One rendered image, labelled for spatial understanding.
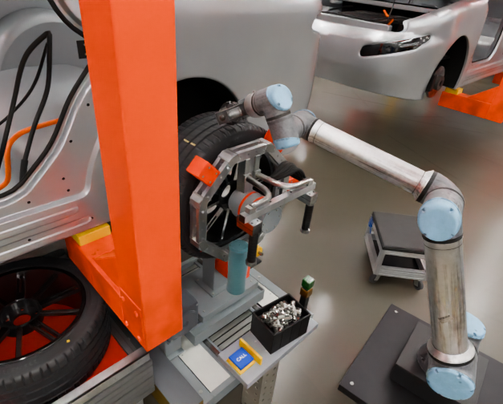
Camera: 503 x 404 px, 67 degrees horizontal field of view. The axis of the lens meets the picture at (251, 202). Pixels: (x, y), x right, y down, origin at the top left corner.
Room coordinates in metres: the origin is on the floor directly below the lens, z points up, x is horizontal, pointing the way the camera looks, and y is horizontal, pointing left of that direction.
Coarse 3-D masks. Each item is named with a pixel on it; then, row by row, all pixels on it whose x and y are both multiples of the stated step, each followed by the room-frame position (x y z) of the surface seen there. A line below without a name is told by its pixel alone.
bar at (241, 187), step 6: (240, 162) 1.42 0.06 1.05; (252, 162) 1.42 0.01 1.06; (240, 168) 1.42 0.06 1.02; (252, 168) 1.42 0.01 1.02; (240, 174) 1.41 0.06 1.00; (252, 174) 1.42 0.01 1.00; (240, 180) 1.41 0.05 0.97; (240, 186) 1.41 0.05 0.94; (246, 186) 1.40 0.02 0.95; (252, 186) 1.43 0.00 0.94
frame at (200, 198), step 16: (256, 144) 1.48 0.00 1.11; (272, 144) 1.49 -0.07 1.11; (224, 160) 1.33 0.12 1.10; (240, 160) 1.36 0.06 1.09; (272, 160) 1.57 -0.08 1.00; (224, 176) 1.30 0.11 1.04; (288, 176) 1.60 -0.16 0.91; (208, 192) 1.24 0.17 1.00; (192, 208) 1.24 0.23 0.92; (192, 224) 1.24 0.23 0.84; (192, 240) 1.24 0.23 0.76; (224, 256) 1.32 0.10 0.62
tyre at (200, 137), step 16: (208, 112) 1.61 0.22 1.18; (192, 128) 1.48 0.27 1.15; (208, 128) 1.47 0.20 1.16; (224, 128) 1.46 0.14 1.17; (240, 128) 1.48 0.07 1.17; (256, 128) 1.54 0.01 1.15; (192, 144) 1.38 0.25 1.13; (208, 144) 1.36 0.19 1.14; (224, 144) 1.40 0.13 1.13; (192, 160) 1.31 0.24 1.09; (208, 160) 1.34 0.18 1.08; (192, 176) 1.29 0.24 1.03; (192, 192) 1.29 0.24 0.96; (272, 192) 1.65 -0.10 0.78; (192, 256) 1.31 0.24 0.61; (208, 256) 1.35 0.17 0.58
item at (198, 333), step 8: (256, 288) 1.61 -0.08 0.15; (248, 296) 1.54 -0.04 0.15; (256, 296) 1.54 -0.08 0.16; (232, 304) 1.47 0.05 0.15; (240, 304) 1.48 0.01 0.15; (248, 304) 1.49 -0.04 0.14; (224, 312) 1.41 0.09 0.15; (232, 312) 1.40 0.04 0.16; (240, 312) 1.45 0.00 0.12; (208, 320) 1.35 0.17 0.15; (216, 320) 1.35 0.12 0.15; (224, 320) 1.36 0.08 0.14; (232, 320) 1.41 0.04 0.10; (200, 328) 1.29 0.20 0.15; (208, 328) 1.28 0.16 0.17; (216, 328) 1.32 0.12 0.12; (192, 336) 1.24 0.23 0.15; (200, 336) 1.24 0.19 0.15; (208, 336) 1.28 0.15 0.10
